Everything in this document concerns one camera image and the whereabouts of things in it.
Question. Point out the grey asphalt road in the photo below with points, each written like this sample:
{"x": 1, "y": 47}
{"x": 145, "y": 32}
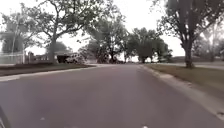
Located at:
{"x": 106, "y": 96}

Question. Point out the row of trees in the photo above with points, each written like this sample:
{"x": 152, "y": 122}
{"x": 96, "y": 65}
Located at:
{"x": 143, "y": 46}

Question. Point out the white vehicle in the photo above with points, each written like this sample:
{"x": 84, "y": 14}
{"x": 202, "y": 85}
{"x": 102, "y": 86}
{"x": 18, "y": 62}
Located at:
{"x": 74, "y": 59}

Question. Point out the building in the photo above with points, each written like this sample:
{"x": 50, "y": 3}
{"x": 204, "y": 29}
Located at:
{"x": 61, "y": 58}

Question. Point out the large tree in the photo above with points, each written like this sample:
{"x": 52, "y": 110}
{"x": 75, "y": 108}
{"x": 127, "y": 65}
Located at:
{"x": 188, "y": 53}
{"x": 52, "y": 50}

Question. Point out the grass verge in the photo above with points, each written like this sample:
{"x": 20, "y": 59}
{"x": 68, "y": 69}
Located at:
{"x": 33, "y": 68}
{"x": 200, "y": 76}

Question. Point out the pale concrete kerb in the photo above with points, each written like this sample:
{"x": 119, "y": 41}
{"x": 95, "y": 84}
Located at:
{"x": 196, "y": 96}
{"x": 33, "y": 74}

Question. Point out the white fence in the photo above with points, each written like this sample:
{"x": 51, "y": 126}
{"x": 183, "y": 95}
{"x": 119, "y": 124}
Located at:
{"x": 13, "y": 58}

